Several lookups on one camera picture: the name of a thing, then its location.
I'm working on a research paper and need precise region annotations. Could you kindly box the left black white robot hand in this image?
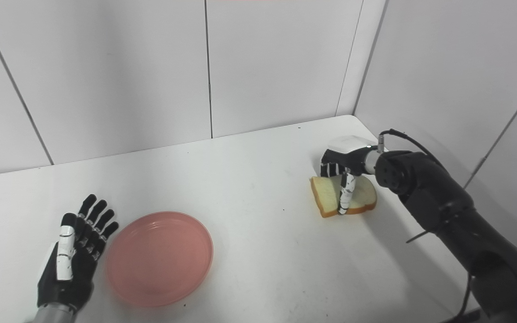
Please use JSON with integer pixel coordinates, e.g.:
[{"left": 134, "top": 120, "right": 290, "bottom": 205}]
[{"left": 37, "top": 194, "right": 119, "bottom": 313}]

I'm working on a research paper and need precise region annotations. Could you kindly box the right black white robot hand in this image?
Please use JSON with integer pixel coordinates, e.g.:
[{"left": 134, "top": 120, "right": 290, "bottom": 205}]
[{"left": 320, "top": 135, "right": 379, "bottom": 215}]

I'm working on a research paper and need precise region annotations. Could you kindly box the slice of white bread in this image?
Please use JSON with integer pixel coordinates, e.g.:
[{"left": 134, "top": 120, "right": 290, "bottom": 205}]
[{"left": 310, "top": 175, "right": 377, "bottom": 219}]

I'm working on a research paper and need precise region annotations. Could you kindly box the pink round plate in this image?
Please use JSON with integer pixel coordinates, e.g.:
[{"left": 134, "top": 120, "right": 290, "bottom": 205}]
[{"left": 105, "top": 211, "right": 214, "bottom": 308}]

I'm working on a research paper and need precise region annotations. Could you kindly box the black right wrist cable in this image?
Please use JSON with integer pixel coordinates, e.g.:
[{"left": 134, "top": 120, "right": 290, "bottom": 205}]
[{"left": 378, "top": 129, "right": 447, "bottom": 170}]

